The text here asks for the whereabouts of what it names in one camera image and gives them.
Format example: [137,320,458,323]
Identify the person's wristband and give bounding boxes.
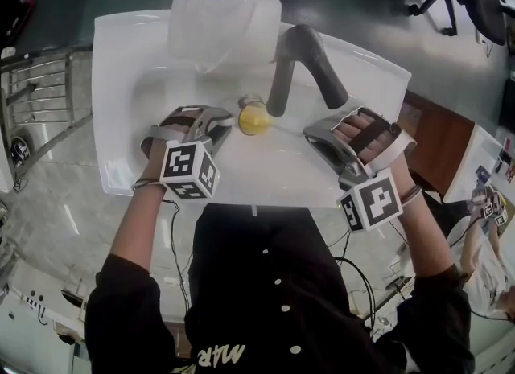
[396,185,423,207]
[131,178,162,193]

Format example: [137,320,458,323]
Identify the person's left wristband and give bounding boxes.
[131,178,162,193]

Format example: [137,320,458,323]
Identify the person's left hand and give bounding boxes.
[160,109,200,131]

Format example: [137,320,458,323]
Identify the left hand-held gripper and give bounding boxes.
[140,106,234,201]

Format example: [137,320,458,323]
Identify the person's right forearm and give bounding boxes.
[385,154,464,285]

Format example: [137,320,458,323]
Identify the black round cable tray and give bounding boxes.
[7,137,33,168]

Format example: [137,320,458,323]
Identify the yellow sponge brush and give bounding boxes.
[240,107,307,137]

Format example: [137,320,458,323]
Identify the person's left forearm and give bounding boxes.
[109,138,168,269]

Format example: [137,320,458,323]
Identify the soap bottle with orange label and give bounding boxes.
[167,0,282,75]

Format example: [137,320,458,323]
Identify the person's right wristband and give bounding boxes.
[396,185,423,207]

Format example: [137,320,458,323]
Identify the person's right hand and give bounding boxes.
[332,107,398,171]

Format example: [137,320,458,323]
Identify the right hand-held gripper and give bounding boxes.
[302,120,416,232]

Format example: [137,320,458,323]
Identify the black sink faucet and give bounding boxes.
[266,24,349,118]

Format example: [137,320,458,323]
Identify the black cable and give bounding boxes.
[332,219,378,325]
[162,199,191,317]

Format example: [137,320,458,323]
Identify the person's black shirt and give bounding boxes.
[84,203,476,374]

